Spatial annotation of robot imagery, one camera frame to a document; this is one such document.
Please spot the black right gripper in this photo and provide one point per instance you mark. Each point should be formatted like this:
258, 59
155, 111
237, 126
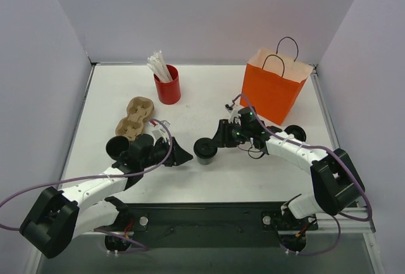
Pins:
224, 134

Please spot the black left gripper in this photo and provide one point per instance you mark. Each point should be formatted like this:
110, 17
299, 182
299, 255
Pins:
172, 154

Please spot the black cup lid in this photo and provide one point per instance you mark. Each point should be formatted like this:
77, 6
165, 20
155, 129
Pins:
201, 147
297, 131

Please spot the black coffee cup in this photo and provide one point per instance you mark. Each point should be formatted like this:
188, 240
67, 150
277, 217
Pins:
117, 145
205, 160

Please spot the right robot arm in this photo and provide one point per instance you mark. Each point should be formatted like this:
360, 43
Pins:
335, 182

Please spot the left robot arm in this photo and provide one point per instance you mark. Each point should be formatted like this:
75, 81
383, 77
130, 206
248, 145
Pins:
58, 216

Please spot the brown cardboard cup carrier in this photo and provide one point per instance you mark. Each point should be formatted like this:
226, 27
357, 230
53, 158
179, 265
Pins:
139, 111

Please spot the red cylindrical holder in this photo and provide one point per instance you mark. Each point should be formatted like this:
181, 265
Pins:
169, 93

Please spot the orange paper bag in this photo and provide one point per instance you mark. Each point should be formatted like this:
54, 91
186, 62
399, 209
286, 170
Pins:
273, 81

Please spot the white wrapped straws bundle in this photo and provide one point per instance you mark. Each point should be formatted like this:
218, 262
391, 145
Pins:
158, 66

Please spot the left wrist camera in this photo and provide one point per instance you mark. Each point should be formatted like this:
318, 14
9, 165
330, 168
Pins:
158, 131

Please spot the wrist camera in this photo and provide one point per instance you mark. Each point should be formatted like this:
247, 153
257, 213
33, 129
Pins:
158, 131
233, 109

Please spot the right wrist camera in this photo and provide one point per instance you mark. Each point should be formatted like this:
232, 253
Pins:
233, 109

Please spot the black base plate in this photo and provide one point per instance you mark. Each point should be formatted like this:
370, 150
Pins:
211, 225

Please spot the aluminium frame rail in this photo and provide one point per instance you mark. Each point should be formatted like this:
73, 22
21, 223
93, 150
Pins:
326, 224

